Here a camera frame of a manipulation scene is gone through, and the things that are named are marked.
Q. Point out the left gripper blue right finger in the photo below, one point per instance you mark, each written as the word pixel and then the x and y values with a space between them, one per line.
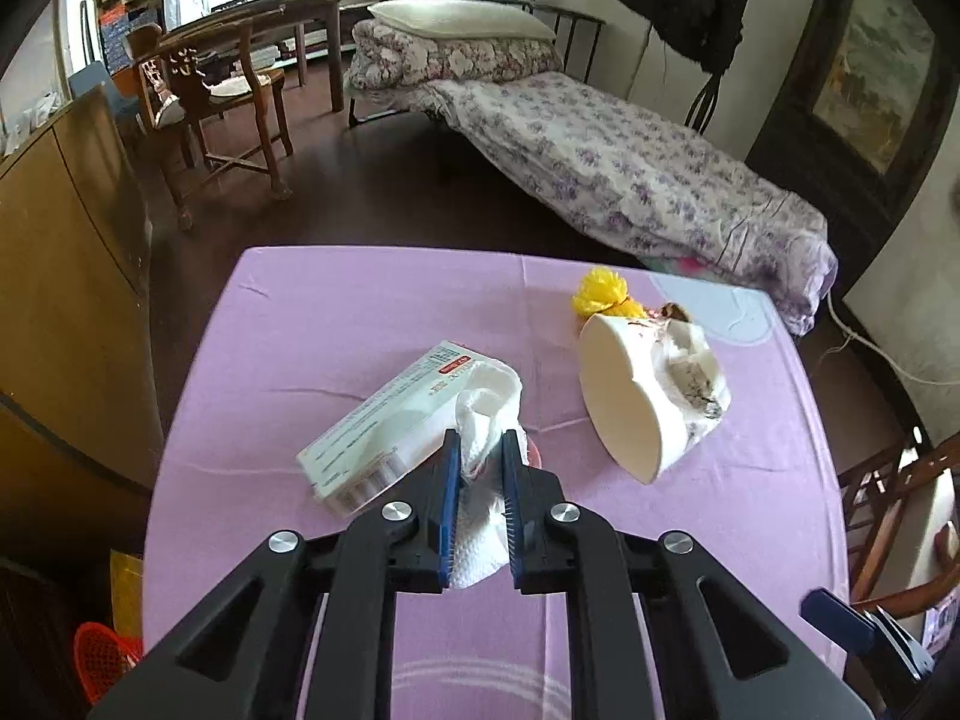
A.
pixel 657 627

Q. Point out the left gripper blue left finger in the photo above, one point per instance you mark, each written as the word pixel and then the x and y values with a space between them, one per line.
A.
pixel 305 627

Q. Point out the white tissue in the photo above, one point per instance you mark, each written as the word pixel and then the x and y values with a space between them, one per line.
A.
pixel 487 408

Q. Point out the yellow foam fruit net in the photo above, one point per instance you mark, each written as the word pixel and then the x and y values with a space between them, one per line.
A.
pixel 602 292

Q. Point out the red mesh trash basket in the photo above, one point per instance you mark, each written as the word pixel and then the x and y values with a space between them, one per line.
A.
pixel 102 658

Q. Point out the nearby wooden chair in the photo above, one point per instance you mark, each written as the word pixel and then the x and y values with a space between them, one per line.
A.
pixel 902 548

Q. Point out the red plastic cup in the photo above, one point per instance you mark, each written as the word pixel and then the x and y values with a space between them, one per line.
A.
pixel 533 457

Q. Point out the white medicine box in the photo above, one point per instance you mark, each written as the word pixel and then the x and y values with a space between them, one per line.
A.
pixel 390 433

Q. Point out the purple tablecloth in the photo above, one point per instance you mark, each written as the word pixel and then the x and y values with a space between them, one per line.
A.
pixel 302 335

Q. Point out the wooden sideboard cabinet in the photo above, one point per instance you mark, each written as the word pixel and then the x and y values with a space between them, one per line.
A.
pixel 76 356

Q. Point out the floral bed quilt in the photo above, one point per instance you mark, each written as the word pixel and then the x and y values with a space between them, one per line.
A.
pixel 641 184

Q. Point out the black coat stand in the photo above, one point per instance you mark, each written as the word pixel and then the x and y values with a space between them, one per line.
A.
pixel 709 97

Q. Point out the framed landscape painting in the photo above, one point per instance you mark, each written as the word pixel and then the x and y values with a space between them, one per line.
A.
pixel 860 116

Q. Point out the carved wooden chair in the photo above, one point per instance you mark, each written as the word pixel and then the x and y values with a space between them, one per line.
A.
pixel 176 100

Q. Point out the folded floral blanket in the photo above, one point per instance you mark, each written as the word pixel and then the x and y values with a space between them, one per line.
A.
pixel 387 58

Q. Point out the wooden desk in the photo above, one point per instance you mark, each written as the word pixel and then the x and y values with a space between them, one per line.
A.
pixel 285 22

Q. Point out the white pillow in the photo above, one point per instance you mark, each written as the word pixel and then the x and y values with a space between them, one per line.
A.
pixel 461 19

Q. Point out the black metal bed frame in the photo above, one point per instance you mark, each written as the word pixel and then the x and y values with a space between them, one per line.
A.
pixel 577 34

